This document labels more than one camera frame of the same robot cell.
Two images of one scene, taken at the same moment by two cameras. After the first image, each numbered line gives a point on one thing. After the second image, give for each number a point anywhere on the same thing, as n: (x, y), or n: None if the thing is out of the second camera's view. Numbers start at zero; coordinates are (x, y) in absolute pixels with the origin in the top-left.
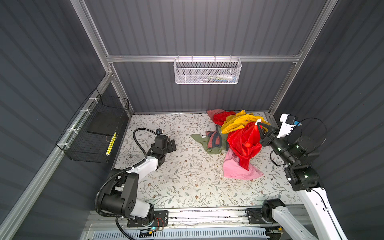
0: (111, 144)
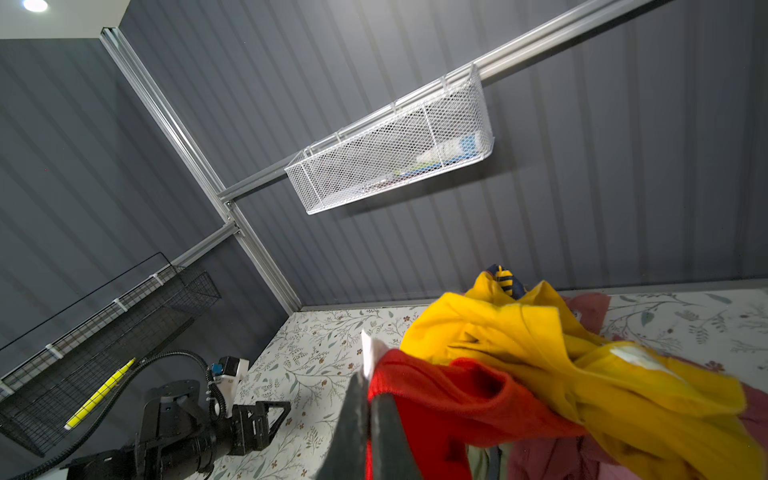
0: (96, 397)
